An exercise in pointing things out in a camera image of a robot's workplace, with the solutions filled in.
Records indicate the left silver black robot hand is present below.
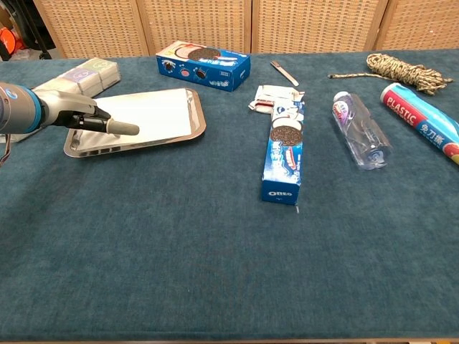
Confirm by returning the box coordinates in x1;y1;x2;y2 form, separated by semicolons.
34;88;141;137

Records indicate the white cloth sheet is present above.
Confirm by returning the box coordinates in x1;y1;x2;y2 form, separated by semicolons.
77;88;194;144

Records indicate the rectangular stainless steel tray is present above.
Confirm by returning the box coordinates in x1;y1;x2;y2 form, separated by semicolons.
63;87;208;158

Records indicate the black tripod stand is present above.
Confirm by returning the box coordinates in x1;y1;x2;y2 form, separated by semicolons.
34;0;55;60

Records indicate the orange object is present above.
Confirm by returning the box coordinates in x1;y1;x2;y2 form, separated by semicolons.
0;27;26;54

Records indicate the wide blue pink Oreo box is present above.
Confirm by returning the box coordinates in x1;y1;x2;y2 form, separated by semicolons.
155;39;252;93

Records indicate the wicker folding screen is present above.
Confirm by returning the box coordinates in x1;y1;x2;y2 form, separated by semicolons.
32;0;459;59

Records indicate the teal table cloth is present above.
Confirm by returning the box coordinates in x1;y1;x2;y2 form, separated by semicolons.
0;48;459;342

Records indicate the opened white snack wrapper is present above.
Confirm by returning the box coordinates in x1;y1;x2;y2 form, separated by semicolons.
247;85;306;115

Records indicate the white pen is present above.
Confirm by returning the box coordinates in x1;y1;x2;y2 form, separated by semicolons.
270;59;300;87

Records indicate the long blue Oreo box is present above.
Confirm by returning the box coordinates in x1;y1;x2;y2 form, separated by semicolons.
260;101;306;206

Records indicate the clear plastic bottle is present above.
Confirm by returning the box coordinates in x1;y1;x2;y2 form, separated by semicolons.
332;90;393;171

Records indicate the blue plastic wrap box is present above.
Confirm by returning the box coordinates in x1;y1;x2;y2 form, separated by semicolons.
379;82;459;166

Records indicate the coiled beige rope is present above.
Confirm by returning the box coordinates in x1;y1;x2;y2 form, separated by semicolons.
328;52;455;96

